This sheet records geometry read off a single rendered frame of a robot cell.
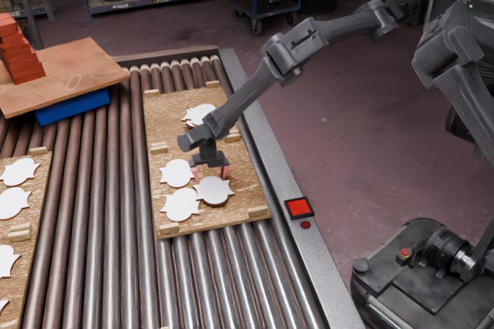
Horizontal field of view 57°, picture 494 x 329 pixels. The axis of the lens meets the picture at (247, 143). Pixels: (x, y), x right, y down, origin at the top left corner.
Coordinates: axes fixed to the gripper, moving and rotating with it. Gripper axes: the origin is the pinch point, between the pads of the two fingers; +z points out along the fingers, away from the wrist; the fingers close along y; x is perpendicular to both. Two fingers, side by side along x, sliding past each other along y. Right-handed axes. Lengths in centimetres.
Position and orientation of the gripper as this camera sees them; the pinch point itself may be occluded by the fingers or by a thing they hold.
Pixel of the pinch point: (210, 181)
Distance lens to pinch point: 152.5
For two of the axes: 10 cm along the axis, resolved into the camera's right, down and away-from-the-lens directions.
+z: 0.4, 9.1, 4.2
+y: 9.7, -1.4, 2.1
